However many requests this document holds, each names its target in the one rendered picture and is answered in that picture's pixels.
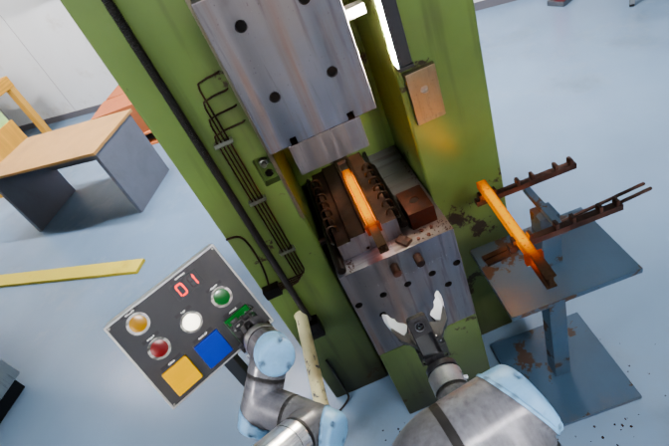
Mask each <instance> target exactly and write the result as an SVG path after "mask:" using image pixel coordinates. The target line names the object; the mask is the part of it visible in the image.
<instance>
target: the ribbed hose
mask: <svg viewBox="0 0 669 446"><path fill-rule="evenodd" d="M102 2H103V4H105V5H104V6H106V8H107V10H108V11H109V13H110V15H111V16H112V18H113V19H114V21H115V23H116V24H117V26H118V27H119V29H120V31H121V32H122V33H123V35H124V37H125V39H126V40H127V41H128V43H129V45H130V46H131V48H132V49H133V51H134V52H135V54H136V55H137V57H138V58H139V60H140V62H141V64H142V65H143V66H144V68H145V69H146V71H147V73H148V74H149V76H150V77H151V79H152V80H153V82H154V84H155V85H156V87H157V88H158V89H159V91H160V93H161V94H162V96H163V98H164V99H165V101H166V102H167V104H168V106H169V107H170V109H171V110H172V111H173V113H174V114H175V116H176V117H177V119H178V121H179V122H180V124H181V125H182V127H183V128H184V130H185V131H186V133H187V135H188V136H189V138H190V139H191V141H192V143H193V144H194V146H195V148H196V149H197V151H198V152H199V154H200V155H201V156H202V158H203V160H204V162H205V163H206V165H207V166H208V167H209V169H210V170H211V172H212V174H213V175H214V177H215V178H216V180H217V182H218V183H219V185H220V186H221V188H222V189H223V191H224V192H225V194H226V196H227V197H228V199H229V200H230V202H231V203H232V205H233V207H234V208H235V209H236V211H237V213H238V214H239V216H240V217H241V219H242V221H243V222H244V224H245V225H246V227H247V228H248V230H249V231H250V233H251V234H252V236H253V237H254V239H255V241H256V242H257V244H258V245H259V247H260V249H261V250H262V252H263V253H264V255H265V256H266V258H267V259H268V261H269V263H270V264H271V266H272V267H273V269H274V270H275V272H276V273H277V275H278V277H279V278H280V280H281V281H282V283H283V284H284V286H285V287H286V289H287V290H288V292H289V294H290V295H291V297H292V298H293V300H294V301H295V303H296V304H297V306H298V308H299V309H300V311H301V312H302V313H303V314H305V315H307V316H308V319H309V323H310V328H311V332H312V336H313V340H315V339H317V338H319V337H322V336H324V335H326V332H325V328H324V326H323V324H322V322H321V321H320V319H319V317H318V316H317V314H315V315H312V316H311V315H310V313H309V312H308V310H307V309H306V307H305V305H304V304H303V302H302V300H301V299H300V297H299V296H298V294H297V292H296V291H295V289H294V288H293V286H292V284H291V283H290V282H289V280H288V278H287V276H286V275H285V273H284V272H283V270H282V269H281V267H280V265H279V264H278V262H277V261H276V259H275V257H274V256H273V254H272V253H271V251H270V249H269V248H268V246H267V245H266V243H265V241H264V240H263V238H262V237H261V235H260V233H259V232H258V230H257V229H256V227H255V225H254V224H253V222H252V221H251V219H250V218H249V216H248V214H247V213H246V211H245V209H244V208H243V206H242V205H241V203H240V202H239V200H238V199H237V197H236V195H235V194H234V192H233V190H232V189H231V187H230V186H229V184H228V182H227V181H226V180H225V178H224V176H223V175H222V173H221V171H220V170H219V168H218V167H217V165H216V164H215V162H214V160H213V159H212V157H211V156H210V154H209V153H208V150H207V149H206V147H205V146H204V144H203V143H202V141H201V140H200V138H199V137H198V135H197V133H196V131H195V130H194V128H193V127H192V125H191V123H190V122H189V120H188V119H187V117H186V115H185V114H184V112H183V111H182V109H181V107H180V106H179V104H178V103H177V101H176V99H175V98H174V97H173V96H172V94H171V92H170V91H169V89H168V87H167V85H166V84H165V82H164V80H163V79H162V78H161V77H160V75H159V73H158V71H157V70H156V68H155V67H154V65H153V64H152V62H151V60H150V58H149V57H148V56H147V54H146V53H145V51H144V49H143V48H142V46H140V44H139V42H138V40H137V38H135V36H134V34H133V32H132V30H130V28H129V26H128V24H126V23H127V22H125V20H124V18H122V17H123V16H121V14H120V11H119V10H118V9H117V7H116V5H114V4H115V3H113V1H112V0H102Z"/></svg>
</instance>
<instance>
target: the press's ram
mask: <svg viewBox="0 0 669 446"><path fill-rule="evenodd" d="M191 7H192V9H193V10H194V12H195V14H196V16H197V18H198V20H199V22H200V24H201V25H202V27H203V29H204V31H205V33H206V35H207V37H208V39H209V41H210V42H211V44H212V46H213V48H214V50H215V52H216V54H217V56H218V58H219V59H220V61H221V63H222V65H223V67H224V69H225V71H226V73H227V75H228V76H229V78H230V80H231V82H232V84H233V86H234V88H235V90H236V92H237V93H238V95H239V97H240V99H241V101H242V103H243V105H244V107H245V109H246V110H247V112H248V114H249V116H250V118H251V120H252V122H253V124H254V125H255V127H256V129H257V131H258V133H259V134H260V136H261V138H262V140H263V141H264V143H265V145H266V147H267V149H268V151H269V153H270V154H273V153H276V152H278V151H280V150H282V149H285V148H287V147H289V146H291V145H292V144H291V141H290V138H292V137H294V136H295V137H296V139H297V141H298V142H300V141H303V140H305V139H307V138H309V137H312V136H314V135H316V134H318V133H321V132H323V131H325V130H327V129H330V128H332V127H334V126H336V125H339V124H341V123H343V122H345V121H348V117H347V115H346V114H347V113H348V112H352V113H353V115H354V116H355V117H357V116H359V115H361V114H363V113H366V112H369V111H371V110H374V109H376V104H375V101H374V98H373V95H372V92H371V89H370V86H369V83H368V80H367V77H366V74H365V71H364V68H363V65H362V62H361V59H360V56H359V53H358V50H357V47H356V44H355V41H354V38H353V35H352V32H351V29H350V26H349V24H348V21H349V20H352V19H354V18H356V17H358V16H361V15H363V14H365V13H366V9H365V6H364V3H363V2H362V1H361V0H356V1H354V2H351V3H349V4H347V5H345V6H342V3H341V0H191Z"/></svg>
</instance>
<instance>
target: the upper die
mask: <svg viewBox="0 0 669 446"><path fill-rule="evenodd" d="M346 115H347V117H348V121H345V122H343V123H341V124H339V125H336V126H334V127H332V128H330V129H327V130H325V131H323V132H321V133H318V134H316V135H314V136H312V137H309V138H307V139H305V140H303V141H300V142H298V141H297V139H296V137H295V136H294V137H292V138H290V141H291V144H292V145H291V146H289V150H290V152H291V154H292V156H293V158H294V160H295V162H296V164H297V167H298V169H299V170H300V172H301V174H302V175H304V174H306V173H308V172H311V171H313V170H315V169H317V168H320V167H322V166H324V165H326V164H329V163H331V162H333V161H335V160H338V159H340V158H342V157H344V156H347V155H349V154H351V153H353V152H356V151H358V150H360V149H362V148H365V147H367V146H369V142H368V139H367V136H366V134H365V131H364V128H363V125H362V123H361V120H360V117H359V116H357V117H355V116H354V115H353V113H352V112H348V113H347V114H346Z"/></svg>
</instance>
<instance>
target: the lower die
mask: <svg viewBox="0 0 669 446"><path fill-rule="evenodd" d="M342 160H346V162H347V164H348V166H349V168H350V170H351V172H352V174H353V176H354V178H355V180H356V182H357V184H358V186H359V188H360V190H361V192H362V194H363V196H364V198H365V200H366V202H367V204H368V206H369V208H370V210H371V212H372V214H373V216H374V218H375V219H376V221H377V220H378V221H379V223H380V225H381V228H382V231H380V232H381V234H382V236H383V238H384V240H385V242H388V241H390V240H393V239H395V238H397V237H398V236H399V235H400V234H402V233H401V230H400V227H399V224H398V222H397V219H396V217H395V215H394V213H393V212H392V210H391V209H390V210H389V211H388V215H386V214H385V211H386V210H387V208H389V207H390V206H389V205H388V203H387V201H385V202H384V203H383V207H381V202H382V200H384V199H385V198H384V196H383V194H382V193H381V194H380V195H379V199H377V197H376V195H377V193H378V192H379V191H381V190H380V189H379V187H378V185H377V186H376V187H375V191H373V190H372V187H373V185H374V184H376V182H375V180H374V178H373V179H371V184H369V183H368V180H369V178H370V177H372V175H371V173H370V171H369V172H368V173H367V177H365V173H366V172H367V171H368V168H367V166H366V165H365V166H364V168H363V170H361V167H362V165H363V164H364V163H365V162H364V161H363V159H362V157H361V155H360V153H359V152H358V153H355V154H353V155H351V156H349V157H347V156H344V157H342V158H340V159H338V160H335V161H334V164H332V165H329V166H327V167H325V168H323V169H322V171H321V172H319V173H317V174H315V175H312V179H313V180H314V179H317V180H319V181H320V183H321V185H322V186H321V188H322V189H323V190H324V195H325V196H326V198H327V200H325V199H324V197H323V196H321V195H320V196H319V197H320V200H321V201H324V200H325V201H326V202H327V203H328V204H329V206H330V207H327V205H326V204H325V203H322V205H323V208H324V209H325V208H328V209H330V210H331V211H332V213H333V215H330V213H329V212H328V211H325V213H326V216H327V217H329V216H331V217H333V218H334V220H335V223H334V222H333V220H332V219H328V222H329V224H330V225H336V226H337V228H338V230H339V232H337V231H336V229H335V228H334V227H332V228H331V230H332V232H333V235H334V240H335V242H336V245H337V247H338V249H339V251H340V253H341V255H342V257H343V259H344V260H347V259H350V258H352V257H354V256H357V255H359V254H361V253H363V252H366V251H368V250H370V249H372V248H375V247H377V246H376V244H375V242H374V240H373V238H372V236H368V234H367V232H366V229H365V227H364V226H366V225H365V223H364V220H363V218H362V216H361V214H360V212H359V210H358V208H357V206H356V203H355V201H354V199H353V197H352V195H351V193H350V191H349V189H348V186H347V184H346V182H345V180H344V178H343V176H342V174H341V172H340V169H339V167H338V165H337V163H338V162H340V161H342ZM366 247H369V249H366Z"/></svg>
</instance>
